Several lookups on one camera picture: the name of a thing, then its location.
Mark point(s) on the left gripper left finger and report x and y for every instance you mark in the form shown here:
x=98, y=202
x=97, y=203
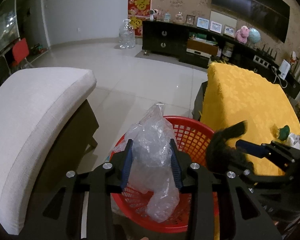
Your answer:
x=110, y=177

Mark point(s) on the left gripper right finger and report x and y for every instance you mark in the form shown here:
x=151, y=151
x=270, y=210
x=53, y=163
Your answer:
x=190, y=177

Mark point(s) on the black wrapper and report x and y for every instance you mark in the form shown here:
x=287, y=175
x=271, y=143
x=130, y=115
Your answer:
x=219, y=155

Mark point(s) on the clear plastic bag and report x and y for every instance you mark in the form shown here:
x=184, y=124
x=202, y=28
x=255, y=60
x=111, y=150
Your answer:
x=151, y=165

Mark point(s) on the green yellow wrapper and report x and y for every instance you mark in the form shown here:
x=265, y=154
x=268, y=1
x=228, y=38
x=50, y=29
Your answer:
x=282, y=133

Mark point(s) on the red plastic mesh basket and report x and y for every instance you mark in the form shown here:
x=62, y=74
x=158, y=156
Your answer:
x=192, y=137

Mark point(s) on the yellow floral tablecloth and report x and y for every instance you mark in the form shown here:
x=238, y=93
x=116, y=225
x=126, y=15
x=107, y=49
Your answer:
x=235, y=94

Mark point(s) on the white cushioned bench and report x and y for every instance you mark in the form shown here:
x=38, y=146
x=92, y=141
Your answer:
x=46, y=127

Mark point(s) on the white router box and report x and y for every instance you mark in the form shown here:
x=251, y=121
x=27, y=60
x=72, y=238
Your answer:
x=284, y=69

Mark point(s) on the black tv cabinet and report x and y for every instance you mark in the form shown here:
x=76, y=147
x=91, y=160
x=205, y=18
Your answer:
x=197, y=46

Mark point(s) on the large clear water jug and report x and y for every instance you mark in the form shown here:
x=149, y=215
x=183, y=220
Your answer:
x=126, y=35

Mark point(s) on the black wifi router antennas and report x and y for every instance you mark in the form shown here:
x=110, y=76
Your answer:
x=267, y=52

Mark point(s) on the pink plush toy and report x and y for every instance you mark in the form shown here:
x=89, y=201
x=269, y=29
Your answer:
x=242, y=34

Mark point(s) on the light blue globe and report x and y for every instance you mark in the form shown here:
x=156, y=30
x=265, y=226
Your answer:
x=254, y=36

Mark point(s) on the red chair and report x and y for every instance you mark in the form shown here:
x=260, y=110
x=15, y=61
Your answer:
x=20, y=52

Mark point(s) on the red festive wall poster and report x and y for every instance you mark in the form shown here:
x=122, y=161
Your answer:
x=138, y=11

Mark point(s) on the wall mounted black television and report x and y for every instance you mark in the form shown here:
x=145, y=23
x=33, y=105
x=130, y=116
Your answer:
x=271, y=15

